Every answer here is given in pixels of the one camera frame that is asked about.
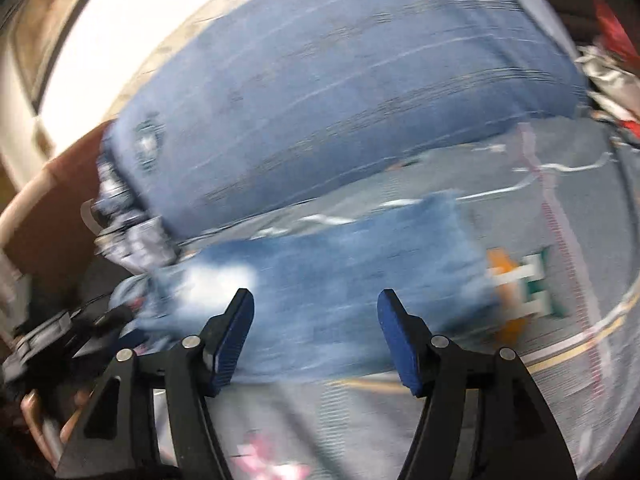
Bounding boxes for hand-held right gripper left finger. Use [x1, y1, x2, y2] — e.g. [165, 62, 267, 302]
[55, 288, 256, 480]

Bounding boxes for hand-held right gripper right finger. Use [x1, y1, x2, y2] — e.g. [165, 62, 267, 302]
[377, 288, 573, 480]

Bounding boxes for blue denim pants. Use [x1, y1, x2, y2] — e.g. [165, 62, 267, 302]
[111, 194, 502, 383]

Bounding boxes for person's left hand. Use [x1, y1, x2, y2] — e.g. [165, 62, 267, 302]
[20, 389, 92, 458]

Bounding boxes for dark blue patterned cloth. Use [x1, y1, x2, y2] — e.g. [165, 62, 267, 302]
[81, 154, 180, 281]

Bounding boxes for grey-blue printed bedsheet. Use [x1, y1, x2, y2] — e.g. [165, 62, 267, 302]
[80, 119, 640, 480]

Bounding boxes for grey white crumpled cloth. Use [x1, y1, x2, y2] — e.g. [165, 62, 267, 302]
[575, 45, 640, 126]

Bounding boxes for red cloth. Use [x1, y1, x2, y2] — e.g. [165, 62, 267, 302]
[594, 0, 640, 142]

